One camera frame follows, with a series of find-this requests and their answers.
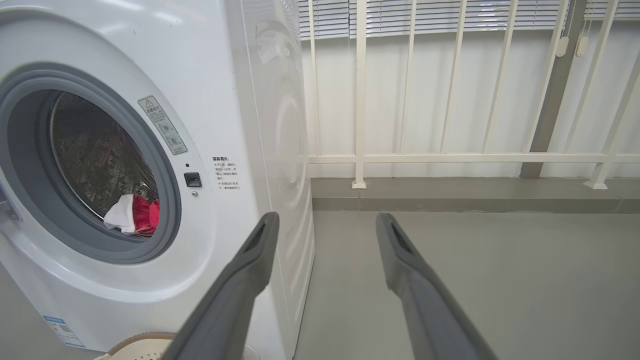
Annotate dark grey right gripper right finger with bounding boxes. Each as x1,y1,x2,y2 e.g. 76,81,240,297
376,212,498,360

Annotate white window blinds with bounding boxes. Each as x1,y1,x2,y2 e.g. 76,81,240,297
298,0,640,41

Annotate blue energy label sticker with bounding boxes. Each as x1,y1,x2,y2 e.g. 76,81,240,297
42,315,87,348

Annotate cream perforated basket brown rim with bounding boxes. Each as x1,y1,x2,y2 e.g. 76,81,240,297
92,331,261,360

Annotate red garment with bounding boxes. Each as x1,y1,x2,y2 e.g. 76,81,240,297
103,194,161,237

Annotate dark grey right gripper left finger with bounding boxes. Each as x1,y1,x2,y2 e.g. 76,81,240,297
160,212,281,360

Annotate grey warning sticker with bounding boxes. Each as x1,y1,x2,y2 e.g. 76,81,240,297
138,96,188,155

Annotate white metal railing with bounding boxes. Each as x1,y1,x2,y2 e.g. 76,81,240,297
300,0,640,191

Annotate grey structural column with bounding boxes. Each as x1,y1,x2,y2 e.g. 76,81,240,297
520,0,588,180

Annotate white front-load washing machine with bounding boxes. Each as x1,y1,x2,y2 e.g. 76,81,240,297
0,0,316,360

